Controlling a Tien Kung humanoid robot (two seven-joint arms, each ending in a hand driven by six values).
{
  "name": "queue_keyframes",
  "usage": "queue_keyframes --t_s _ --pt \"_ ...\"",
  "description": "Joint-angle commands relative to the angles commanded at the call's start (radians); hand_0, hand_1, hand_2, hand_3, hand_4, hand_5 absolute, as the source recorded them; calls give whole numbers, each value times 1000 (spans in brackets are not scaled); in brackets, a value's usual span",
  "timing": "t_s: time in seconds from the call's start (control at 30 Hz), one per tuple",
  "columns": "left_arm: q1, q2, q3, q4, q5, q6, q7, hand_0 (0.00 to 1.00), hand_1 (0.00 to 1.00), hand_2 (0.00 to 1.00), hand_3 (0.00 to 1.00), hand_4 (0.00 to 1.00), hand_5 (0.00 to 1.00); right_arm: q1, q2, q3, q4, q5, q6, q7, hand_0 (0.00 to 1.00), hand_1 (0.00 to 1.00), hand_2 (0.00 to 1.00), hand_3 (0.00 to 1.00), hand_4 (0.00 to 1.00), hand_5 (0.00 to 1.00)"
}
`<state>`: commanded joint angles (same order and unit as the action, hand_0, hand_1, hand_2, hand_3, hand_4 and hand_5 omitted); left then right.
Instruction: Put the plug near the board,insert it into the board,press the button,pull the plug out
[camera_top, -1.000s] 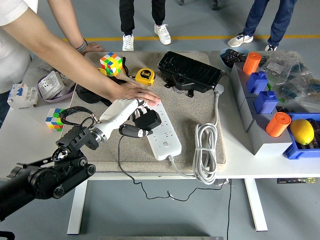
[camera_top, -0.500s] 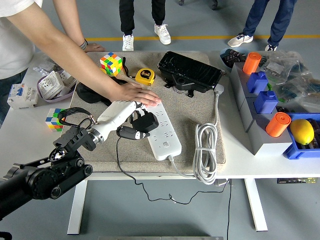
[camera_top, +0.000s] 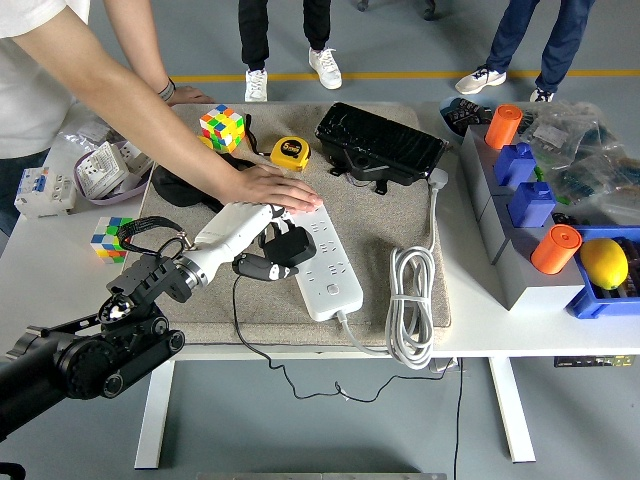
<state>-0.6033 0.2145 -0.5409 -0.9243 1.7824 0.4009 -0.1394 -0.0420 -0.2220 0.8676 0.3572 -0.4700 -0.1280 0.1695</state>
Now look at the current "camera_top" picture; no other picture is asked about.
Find person's right hand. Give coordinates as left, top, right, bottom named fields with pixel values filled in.
left=219, top=163, right=325, bottom=215

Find blue block with knob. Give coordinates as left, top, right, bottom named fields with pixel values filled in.
left=507, top=181, right=556, bottom=229
left=493, top=142, right=537, bottom=190

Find yellow lemon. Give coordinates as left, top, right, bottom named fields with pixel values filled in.
left=579, top=238, right=630, bottom=291

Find small colourful puzzle cube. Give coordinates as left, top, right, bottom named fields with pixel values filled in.
left=90, top=216, right=135, bottom=265

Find blue bowl with parts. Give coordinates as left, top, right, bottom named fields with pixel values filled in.
left=438, top=94, right=501, bottom=141

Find orange cylinder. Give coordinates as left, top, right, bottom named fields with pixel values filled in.
left=485, top=103, right=524, bottom=150
left=530, top=224, right=583, bottom=275

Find black cloth pouch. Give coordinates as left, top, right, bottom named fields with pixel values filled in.
left=151, top=152, right=261, bottom=214

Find white circuit breaker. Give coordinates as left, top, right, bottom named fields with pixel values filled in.
left=13, top=167, right=77, bottom=220

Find clear bags of parts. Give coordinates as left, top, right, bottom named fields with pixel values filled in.
left=519, top=101, right=640, bottom=226

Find white table leg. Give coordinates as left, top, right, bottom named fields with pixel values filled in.
left=488, top=357, right=536, bottom=464
left=133, top=359, right=175, bottom=470

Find grey-brown mat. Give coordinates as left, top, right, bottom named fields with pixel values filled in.
left=110, top=101, right=454, bottom=347

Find thin black hanging cable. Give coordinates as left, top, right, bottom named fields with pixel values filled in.
left=452, top=357, right=464, bottom=480

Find grey block holder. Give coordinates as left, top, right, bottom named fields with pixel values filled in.
left=459, top=123, right=586, bottom=312

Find person in white shirt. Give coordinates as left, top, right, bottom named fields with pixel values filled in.
left=0, top=0, right=131, bottom=236

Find black table control panel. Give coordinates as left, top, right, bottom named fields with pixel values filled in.
left=553, top=355, right=632, bottom=369

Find black wrist strap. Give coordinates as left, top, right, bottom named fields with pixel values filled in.
left=243, top=113, right=266, bottom=157

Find person's left hand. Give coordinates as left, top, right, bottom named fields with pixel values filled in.
left=172, top=84, right=217, bottom=106

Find black plug with cord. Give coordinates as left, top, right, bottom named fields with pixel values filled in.
left=231, top=225, right=454, bottom=404

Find thick yellow tape measure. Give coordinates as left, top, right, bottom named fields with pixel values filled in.
left=269, top=135, right=312, bottom=174

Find blue plastic bin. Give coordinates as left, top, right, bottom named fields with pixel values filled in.
left=565, top=224, right=640, bottom=320

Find white power strip cord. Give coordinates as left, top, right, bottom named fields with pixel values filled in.
left=337, top=167, right=451, bottom=372

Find black rectangular device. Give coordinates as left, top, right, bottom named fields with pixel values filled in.
left=314, top=102, right=449, bottom=196

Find white wall socket panel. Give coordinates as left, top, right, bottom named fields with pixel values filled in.
left=119, top=139, right=154, bottom=174
left=77, top=141, right=129, bottom=199

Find person in black trousers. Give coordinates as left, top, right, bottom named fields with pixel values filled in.
left=237, top=0, right=344, bottom=104

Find person in blue trousers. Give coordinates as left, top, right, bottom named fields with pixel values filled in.
left=454, top=0, right=599, bottom=104

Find large colourful puzzle cube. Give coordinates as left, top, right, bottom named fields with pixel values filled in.
left=198, top=103, right=246, bottom=154

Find white power strip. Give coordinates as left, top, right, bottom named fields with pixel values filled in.
left=279, top=202, right=365, bottom=323

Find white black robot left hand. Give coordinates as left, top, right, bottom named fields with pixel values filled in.
left=189, top=201, right=302, bottom=289

